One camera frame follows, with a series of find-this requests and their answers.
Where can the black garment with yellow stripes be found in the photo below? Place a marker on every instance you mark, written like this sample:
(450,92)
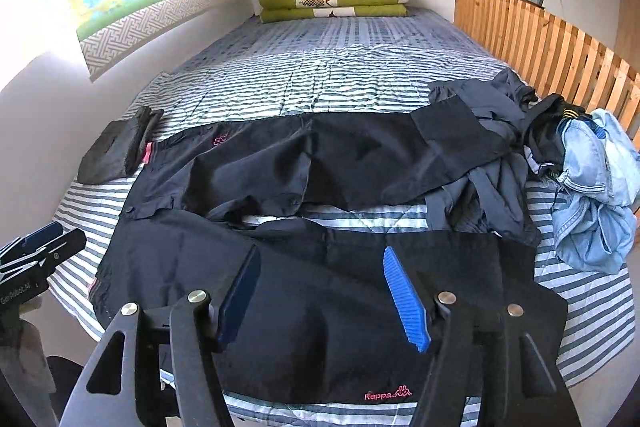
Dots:
(547,127)

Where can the crumpled grey pants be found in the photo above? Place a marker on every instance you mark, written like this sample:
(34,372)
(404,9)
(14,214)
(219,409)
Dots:
(495,107)

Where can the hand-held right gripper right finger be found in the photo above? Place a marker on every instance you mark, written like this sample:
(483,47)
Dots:
(405,302)

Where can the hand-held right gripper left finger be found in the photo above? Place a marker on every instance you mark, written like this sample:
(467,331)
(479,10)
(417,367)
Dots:
(240,297)

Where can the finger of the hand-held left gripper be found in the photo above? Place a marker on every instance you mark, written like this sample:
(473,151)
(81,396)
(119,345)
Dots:
(62,249)
(42,237)

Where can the wooden slatted bed rail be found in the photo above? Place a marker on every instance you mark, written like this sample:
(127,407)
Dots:
(555,32)

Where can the blue white striped bed quilt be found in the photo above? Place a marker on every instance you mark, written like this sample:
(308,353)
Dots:
(325,67)

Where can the black pants with pink logo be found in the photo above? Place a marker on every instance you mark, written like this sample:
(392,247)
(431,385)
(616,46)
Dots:
(310,167)

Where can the light blue jeans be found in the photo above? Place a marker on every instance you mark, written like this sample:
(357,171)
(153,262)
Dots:
(595,207)

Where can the folded dark grey garment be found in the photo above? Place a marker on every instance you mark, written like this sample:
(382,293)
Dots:
(112,147)

